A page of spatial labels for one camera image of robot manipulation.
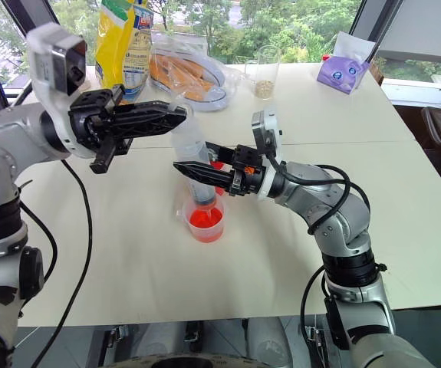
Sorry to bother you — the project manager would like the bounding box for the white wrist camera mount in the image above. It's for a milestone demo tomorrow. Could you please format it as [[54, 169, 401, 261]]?
[[25, 21, 93, 160], [250, 104, 285, 201]]

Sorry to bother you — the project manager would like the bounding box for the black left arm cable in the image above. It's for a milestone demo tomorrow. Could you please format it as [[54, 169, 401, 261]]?
[[18, 159, 93, 368]]

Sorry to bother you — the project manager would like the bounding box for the large clear plastic syringe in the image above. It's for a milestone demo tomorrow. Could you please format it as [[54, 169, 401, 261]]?
[[169, 100, 221, 218]]

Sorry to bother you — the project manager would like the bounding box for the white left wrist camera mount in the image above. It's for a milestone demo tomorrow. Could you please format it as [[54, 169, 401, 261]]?
[[25, 21, 93, 160]]

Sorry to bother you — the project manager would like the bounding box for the yellow snack bag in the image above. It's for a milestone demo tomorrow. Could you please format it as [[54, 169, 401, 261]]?
[[94, 0, 137, 101]]

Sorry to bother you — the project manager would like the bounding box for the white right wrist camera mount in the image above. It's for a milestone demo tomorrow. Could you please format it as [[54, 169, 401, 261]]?
[[250, 104, 285, 201]]

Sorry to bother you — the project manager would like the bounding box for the tall clear glass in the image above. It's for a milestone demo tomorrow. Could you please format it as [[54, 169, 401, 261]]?
[[244, 44, 281, 101]]

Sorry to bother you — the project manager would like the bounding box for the purple tissue pack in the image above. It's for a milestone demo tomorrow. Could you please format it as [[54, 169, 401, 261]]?
[[316, 31, 377, 95]]

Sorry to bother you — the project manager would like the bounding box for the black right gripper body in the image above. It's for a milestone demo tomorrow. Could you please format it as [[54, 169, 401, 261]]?
[[222, 143, 264, 197]]

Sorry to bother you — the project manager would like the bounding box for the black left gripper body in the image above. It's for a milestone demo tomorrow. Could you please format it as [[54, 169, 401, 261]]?
[[68, 84, 133, 175]]

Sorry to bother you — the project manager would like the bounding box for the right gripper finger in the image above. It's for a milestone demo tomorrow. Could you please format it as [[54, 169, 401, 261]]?
[[172, 160, 232, 189], [204, 140, 237, 163]]

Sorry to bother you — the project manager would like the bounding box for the clear cup with red liquid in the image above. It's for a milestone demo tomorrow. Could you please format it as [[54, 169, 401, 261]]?
[[181, 198, 231, 243]]

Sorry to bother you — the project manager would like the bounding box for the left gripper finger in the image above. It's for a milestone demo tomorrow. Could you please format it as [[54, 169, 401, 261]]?
[[112, 115, 188, 140], [114, 100, 189, 122]]

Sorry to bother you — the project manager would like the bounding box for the white plate with bagged bread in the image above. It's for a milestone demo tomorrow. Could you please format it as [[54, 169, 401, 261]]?
[[148, 33, 244, 113]]

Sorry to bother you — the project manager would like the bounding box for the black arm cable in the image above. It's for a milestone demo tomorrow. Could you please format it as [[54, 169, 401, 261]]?
[[264, 143, 371, 235], [18, 159, 93, 368]]

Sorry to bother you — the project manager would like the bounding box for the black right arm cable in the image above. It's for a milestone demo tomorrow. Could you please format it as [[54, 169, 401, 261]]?
[[264, 143, 371, 235]]

